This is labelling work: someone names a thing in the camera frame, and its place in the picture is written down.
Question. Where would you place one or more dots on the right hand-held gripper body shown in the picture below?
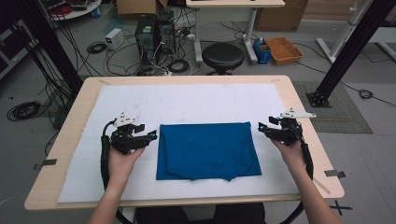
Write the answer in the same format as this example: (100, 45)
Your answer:
(288, 133)

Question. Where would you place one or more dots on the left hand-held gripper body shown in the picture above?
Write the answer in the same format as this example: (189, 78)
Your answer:
(127, 140)

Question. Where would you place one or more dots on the blue t-shirt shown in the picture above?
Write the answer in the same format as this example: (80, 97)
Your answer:
(208, 149)

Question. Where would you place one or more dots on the person's right hand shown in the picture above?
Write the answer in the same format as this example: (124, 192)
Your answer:
(292, 158)

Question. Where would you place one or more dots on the person's left hand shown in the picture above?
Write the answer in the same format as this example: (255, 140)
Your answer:
(120, 168)

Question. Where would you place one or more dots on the white table mat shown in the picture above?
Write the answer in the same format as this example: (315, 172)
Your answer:
(186, 102)

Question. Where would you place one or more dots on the grey floor mat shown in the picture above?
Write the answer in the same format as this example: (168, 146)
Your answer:
(342, 118)

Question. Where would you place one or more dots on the light wooden table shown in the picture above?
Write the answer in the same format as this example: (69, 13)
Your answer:
(70, 133)

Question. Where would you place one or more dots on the grey tape strip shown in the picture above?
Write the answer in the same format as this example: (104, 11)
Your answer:
(46, 162)
(334, 173)

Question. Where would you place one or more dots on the blue box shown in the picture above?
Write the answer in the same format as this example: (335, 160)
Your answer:
(262, 53)

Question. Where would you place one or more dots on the orange tray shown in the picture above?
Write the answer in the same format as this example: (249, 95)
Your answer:
(284, 49)

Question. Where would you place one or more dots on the black round stool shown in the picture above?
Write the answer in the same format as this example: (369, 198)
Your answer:
(223, 56)

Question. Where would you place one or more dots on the black computer tower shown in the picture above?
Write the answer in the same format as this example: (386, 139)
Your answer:
(165, 31)
(145, 37)

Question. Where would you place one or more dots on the person's dark trousers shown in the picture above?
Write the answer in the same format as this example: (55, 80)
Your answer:
(199, 216)

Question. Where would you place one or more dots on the small white power supply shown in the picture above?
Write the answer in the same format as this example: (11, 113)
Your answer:
(114, 38)

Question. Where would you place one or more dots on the white power strip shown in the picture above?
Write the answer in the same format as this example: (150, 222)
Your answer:
(189, 36)

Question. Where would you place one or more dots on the large brown cardboard box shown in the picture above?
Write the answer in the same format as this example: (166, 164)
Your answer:
(280, 15)

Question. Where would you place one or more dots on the white stand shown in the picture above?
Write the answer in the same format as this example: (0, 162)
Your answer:
(345, 28)

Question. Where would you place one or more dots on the small brown cardboard box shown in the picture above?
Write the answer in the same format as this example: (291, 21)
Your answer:
(140, 6)

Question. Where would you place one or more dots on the white desk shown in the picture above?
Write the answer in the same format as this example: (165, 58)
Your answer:
(236, 3)

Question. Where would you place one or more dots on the round white table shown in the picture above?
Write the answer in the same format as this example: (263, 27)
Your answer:
(77, 7)

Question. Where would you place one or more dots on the black metal post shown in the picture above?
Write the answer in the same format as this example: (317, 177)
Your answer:
(351, 46)
(53, 46)

